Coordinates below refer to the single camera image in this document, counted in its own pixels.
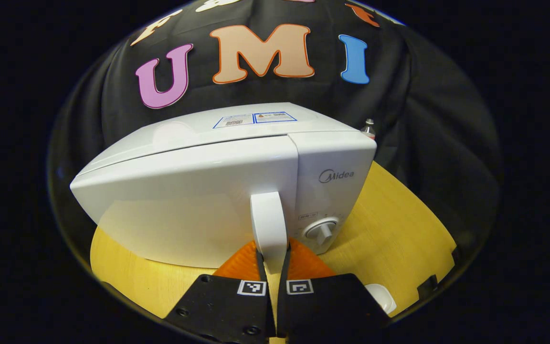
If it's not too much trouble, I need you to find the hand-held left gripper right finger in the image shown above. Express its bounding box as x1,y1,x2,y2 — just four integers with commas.
276,237,392,342

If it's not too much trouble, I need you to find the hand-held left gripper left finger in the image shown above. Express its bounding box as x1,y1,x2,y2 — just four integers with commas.
163,240,275,344

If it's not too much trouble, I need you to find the white microwave oven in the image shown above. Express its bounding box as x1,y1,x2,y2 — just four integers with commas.
70,102,377,269

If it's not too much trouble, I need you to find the white square plate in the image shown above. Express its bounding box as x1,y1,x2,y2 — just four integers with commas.
365,283,397,315

